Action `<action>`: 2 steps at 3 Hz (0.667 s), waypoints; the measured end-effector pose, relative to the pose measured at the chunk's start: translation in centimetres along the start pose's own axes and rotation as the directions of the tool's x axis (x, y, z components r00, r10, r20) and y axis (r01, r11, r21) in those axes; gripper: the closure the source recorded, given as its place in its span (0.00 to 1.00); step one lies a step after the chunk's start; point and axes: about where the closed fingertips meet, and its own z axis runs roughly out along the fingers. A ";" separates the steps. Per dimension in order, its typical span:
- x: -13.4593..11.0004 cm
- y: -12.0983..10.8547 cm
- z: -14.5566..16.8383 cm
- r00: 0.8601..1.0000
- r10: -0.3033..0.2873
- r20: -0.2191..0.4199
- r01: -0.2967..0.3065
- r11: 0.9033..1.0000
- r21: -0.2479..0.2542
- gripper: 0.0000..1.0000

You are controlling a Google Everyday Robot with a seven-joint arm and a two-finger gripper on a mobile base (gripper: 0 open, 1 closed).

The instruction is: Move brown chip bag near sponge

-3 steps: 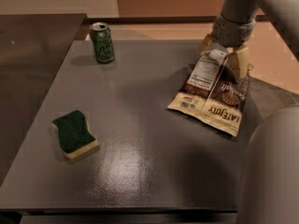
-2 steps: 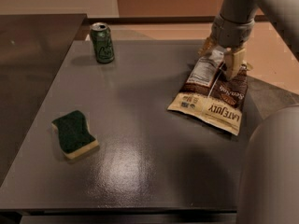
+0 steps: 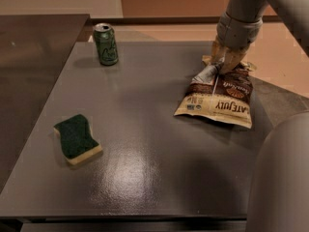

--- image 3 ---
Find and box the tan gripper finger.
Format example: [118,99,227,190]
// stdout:
[211,39,227,65]
[220,46,249,74]

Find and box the brown chip bag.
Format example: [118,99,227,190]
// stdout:
[174,55,257,129]

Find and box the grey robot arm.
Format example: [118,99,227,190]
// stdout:
[212,0,309,232]

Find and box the green and yellow sponge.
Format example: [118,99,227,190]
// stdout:
[54,114,102,165]

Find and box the green soda can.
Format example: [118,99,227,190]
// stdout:
[93,23,118,66]

